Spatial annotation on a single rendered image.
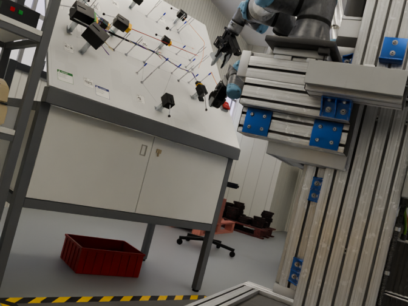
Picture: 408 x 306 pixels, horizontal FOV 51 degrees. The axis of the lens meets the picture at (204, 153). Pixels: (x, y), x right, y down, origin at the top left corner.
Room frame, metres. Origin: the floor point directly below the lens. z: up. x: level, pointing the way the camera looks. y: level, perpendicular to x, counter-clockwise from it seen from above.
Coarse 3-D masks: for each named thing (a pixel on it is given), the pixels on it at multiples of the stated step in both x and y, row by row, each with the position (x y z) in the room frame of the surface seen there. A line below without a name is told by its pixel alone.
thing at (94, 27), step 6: (72, 18) 1.87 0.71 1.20; (90, 24) 1.86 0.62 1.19; (96, 24) 1.89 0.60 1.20; (84, 30) 1.86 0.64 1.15; (90, 30) 1.85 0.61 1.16; (96, 30) 1.87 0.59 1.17; (102, 30) 1.90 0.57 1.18; (84, 36) 1.88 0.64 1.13; (90, 36) 1.87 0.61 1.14; (96, 36) 1.86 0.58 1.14; (102, 36) 1.88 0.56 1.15; (108, 36) 1.91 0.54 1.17; (90, 42) 1.89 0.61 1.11; (96, 42) 1.88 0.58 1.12; (102, 42) 1.87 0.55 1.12; (84, 48) 1.96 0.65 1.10; (96, 48) 1.90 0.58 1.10
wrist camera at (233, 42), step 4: (228, 36) 2.23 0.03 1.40; (232, 36) 2.23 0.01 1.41; (228, 40) 2.23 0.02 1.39; (232, 40) 2.21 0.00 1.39; (236, 40) 2.24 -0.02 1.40; (232, 44) 2.22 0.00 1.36; (236, 44) 2.23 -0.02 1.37; (232, 48) 2.22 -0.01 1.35; (236, 48) 2.21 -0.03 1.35; (236, 52) 2.20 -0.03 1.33; (240, 52) 2.23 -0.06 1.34
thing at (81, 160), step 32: (64, 128) 1.84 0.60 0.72; (96, 128) 1.94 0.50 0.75; (128, 128) 2.05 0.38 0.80; (64, 160) 1.87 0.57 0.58; (96, 160) 1.96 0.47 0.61; (128, 160) 2.07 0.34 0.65; (32, 192) 1.80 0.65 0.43; (64, 192) 1.89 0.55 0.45; (96, 192) 1.99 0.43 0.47; (128, 192) 2.11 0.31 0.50
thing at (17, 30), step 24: (24, 0) 2.02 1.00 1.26; (0, 24) 1.56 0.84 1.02; (24, 24) 1.62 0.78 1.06; (48, 24) 1.67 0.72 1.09; (24, 48) 1.87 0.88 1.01; (0, 72) 2.01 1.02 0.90; (24, 96) 1.67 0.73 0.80; (24, 120) 1.68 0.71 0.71; (0, 192) 1.67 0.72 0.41; (0, 216) 1.68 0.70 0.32
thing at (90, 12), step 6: (66, 6) 1.85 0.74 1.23; (72, 6) 1.89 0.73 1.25; (78, 6) 1.87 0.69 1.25; (84, 6) 1.89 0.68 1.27; (72, 12) 1.87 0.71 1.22; (78, 12) 1.85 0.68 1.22; (84, 12) 1.87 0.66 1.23; (90, 12) 1.90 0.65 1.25; (78, 18) 1.88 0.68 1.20; (84, 18) 1.89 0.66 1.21; (90, 18) 1.89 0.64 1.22; (72, 24) 1.93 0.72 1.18; (84, 24) 1.92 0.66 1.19; (72, 30) 1.96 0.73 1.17
